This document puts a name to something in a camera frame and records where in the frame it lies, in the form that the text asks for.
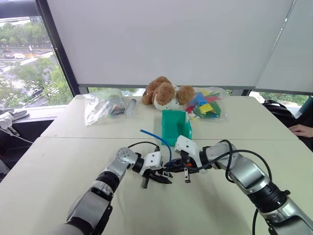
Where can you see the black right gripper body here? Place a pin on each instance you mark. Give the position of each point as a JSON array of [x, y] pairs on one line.
[[187, 160]]

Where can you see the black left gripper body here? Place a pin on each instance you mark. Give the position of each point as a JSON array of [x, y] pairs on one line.
[[156, 169]]

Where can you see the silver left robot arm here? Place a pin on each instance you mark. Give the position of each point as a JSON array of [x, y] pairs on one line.
[[84, 213]]

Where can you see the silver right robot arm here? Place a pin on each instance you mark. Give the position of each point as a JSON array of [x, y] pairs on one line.
[[247, 171]]

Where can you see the green plastic bin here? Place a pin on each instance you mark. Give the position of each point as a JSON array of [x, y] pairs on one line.
[[172, 127]]

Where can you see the bystander bare hand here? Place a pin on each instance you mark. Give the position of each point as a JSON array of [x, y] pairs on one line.
[[304, 131]]

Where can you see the clear bag of coloured pieces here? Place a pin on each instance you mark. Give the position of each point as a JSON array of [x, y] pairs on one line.
[[206, 105]]

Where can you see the clear plastic tube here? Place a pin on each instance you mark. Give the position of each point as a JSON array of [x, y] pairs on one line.
[[131, 107]]

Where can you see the brown white plush dog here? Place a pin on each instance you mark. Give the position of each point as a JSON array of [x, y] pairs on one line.
[[166, 94]]

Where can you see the clear bag of small parts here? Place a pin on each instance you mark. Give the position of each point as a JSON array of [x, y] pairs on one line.
[[102, 107]]

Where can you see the black backpack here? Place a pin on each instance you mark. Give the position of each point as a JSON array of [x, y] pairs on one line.
[[278, 111]]

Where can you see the large white roller blind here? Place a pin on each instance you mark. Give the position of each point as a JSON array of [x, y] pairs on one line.
[[166, 41]]

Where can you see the bystander dark clothed body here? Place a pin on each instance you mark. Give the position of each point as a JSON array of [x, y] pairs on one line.
[[305, 115]]

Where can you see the narrow white roller blind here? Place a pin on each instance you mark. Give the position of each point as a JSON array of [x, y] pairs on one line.
[[288, 61]]

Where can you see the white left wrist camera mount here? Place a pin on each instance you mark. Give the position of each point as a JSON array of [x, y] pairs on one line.
[[152, 159]]

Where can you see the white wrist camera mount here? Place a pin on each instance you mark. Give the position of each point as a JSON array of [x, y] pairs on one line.
[[188, 145], [152, 159]]

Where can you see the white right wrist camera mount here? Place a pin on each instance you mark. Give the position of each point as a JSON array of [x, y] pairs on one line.
[[188, 145]]

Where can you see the black window frame post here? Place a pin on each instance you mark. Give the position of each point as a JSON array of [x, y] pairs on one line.
[[57, 49]]

